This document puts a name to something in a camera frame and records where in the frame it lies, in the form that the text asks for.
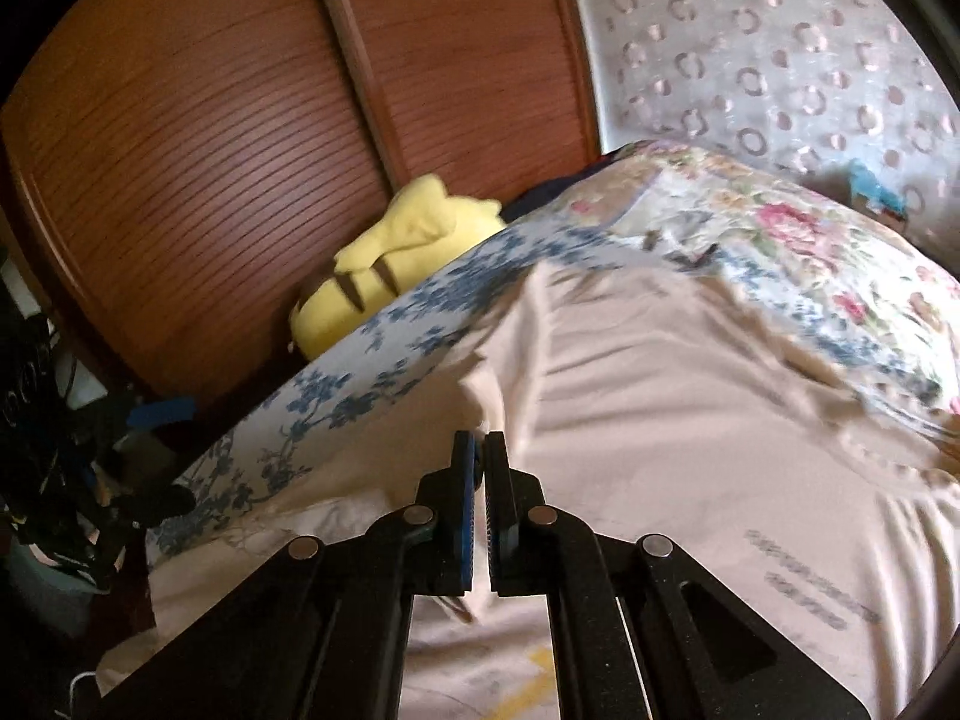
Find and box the beige t-shirt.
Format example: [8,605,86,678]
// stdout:
[96,257,960,720]

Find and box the pink floral quilt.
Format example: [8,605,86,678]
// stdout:
[515,140,960,421]

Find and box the brown wooden wardrobe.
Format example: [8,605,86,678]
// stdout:
[2,0,599,405]

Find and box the blue floral white bedsheet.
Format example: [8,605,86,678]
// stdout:
[146,219,648,568]

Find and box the yellow Pikachu plush toy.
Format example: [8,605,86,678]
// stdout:
[290,174,506,361]

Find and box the blue toy on bed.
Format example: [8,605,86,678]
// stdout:
[848,161,908,220]

